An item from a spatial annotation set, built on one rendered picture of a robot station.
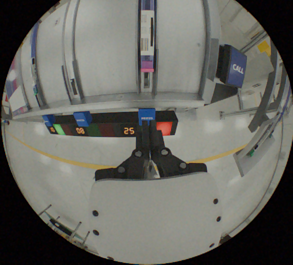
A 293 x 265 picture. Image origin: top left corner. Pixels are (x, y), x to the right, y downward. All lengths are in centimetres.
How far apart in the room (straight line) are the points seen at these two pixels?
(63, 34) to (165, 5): 14
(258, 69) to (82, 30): 41
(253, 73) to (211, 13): 25
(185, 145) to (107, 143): 68
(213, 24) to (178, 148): 90
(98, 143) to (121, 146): 21
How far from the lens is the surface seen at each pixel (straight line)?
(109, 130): 21
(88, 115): 18
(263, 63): 37
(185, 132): 94
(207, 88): 16
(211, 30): 16
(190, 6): 17
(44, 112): 22
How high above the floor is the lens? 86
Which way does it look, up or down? 85 degrees down
